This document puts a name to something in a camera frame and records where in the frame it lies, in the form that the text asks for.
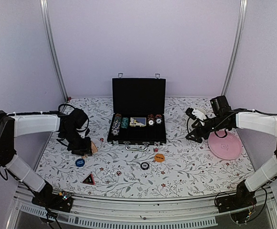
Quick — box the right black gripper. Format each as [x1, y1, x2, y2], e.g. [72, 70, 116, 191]
[186, 114, 228, 143]

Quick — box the red card deck box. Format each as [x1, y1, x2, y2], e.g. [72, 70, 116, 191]
[82, 141, 98, 159]

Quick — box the teal chip stack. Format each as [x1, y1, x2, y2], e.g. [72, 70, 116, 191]
[121, 117, 129, 129]

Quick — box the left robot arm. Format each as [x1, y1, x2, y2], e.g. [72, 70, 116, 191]
[0, 108, 92, 207]

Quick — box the black white dealer chip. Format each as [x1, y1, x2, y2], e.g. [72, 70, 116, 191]
[140, 162, 150, 170]

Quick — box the black triangular token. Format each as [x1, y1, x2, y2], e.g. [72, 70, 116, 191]
[82, 173, 95, 186]

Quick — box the left aluminium frame post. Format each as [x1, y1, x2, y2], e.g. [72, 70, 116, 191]
[40, 0, 69, 101]

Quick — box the cream ceramic mug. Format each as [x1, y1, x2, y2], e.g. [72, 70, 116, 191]
[187, 107, 209, 120]

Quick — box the pink plate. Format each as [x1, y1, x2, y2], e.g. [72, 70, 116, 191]
[208, 131, 242, 160]

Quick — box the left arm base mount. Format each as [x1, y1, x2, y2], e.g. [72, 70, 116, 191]
[31, 191, 73, 213]

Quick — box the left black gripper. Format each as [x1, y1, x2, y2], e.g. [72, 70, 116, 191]
[61, 129, 93, 156]

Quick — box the blue card deck box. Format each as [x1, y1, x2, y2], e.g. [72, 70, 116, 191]
[129, 117, 146, 127]

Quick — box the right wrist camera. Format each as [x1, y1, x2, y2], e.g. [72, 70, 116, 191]
[185, 107, 209, 126]

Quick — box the aluminium frame post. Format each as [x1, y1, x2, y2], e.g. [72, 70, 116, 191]
[221, 0, 248, 96]
[40, 0, 69, 101]

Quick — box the white black chip stack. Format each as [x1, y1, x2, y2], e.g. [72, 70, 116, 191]
[112, 114, 122, 135]

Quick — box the floral tablecloth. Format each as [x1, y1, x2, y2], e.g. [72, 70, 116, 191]
[36, 97, 254, 198]

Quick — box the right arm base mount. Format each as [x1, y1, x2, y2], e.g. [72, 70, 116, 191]
[214, 187, 257, 224]

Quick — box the blue round button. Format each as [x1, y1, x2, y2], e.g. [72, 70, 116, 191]
[75, 158, 85, 167]

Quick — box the orange round button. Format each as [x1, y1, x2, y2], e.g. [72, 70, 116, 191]
[154, 154, 165, 163]

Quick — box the black poker case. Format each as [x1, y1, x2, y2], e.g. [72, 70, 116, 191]
[107, 77, 166, 147]

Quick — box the orange chip stack left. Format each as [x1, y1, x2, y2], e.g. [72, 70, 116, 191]
[147, 114, 155, 126]

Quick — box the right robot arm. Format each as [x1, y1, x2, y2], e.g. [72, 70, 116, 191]
[186, 108, 277, 208]

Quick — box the front aluminium rail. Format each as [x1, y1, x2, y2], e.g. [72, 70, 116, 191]
[6, 186, 277, 229]

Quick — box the right aluminium frame post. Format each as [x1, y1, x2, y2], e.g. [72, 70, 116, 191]
[221, 0, 248, 96]

